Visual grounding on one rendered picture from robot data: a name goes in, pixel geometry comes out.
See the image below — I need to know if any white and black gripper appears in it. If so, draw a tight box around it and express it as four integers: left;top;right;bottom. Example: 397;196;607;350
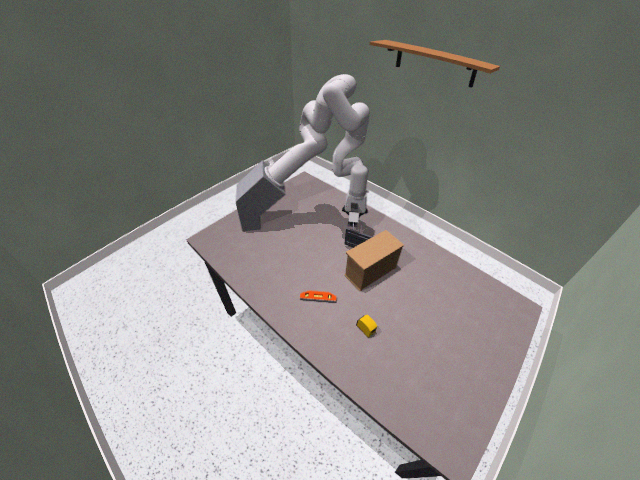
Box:
342;190;368;217

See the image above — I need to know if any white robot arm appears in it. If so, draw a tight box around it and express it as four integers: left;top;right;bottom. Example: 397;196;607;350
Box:
265;74;370;198

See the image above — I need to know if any orange and grey bar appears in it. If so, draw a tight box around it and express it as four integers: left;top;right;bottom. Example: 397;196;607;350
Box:
300;291;336;303

